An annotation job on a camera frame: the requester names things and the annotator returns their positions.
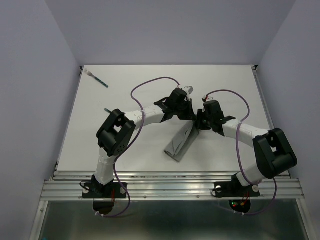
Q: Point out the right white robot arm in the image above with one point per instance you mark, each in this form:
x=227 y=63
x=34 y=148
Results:
x=273 y=152

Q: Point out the aluminium rail frame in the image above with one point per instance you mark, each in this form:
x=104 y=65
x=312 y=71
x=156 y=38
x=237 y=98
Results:
x=168 y=200

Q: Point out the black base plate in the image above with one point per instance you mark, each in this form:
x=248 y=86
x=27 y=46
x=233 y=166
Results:
x=112 y=191
x=226 y=189

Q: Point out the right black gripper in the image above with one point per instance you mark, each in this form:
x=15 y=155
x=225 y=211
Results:
x=200 y=112

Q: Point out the grey cloth napkin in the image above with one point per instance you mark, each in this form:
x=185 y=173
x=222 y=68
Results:
x=182 y=141

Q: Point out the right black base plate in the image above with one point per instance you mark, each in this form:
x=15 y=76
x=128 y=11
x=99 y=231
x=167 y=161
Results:
x=226 y=189

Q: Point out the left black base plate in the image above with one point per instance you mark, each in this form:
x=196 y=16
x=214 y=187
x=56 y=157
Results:
x=112 y=191

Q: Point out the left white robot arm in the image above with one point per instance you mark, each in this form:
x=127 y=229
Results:
x=116 y=132

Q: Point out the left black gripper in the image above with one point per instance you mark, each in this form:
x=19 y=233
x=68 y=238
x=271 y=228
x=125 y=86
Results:
x=189 y=115

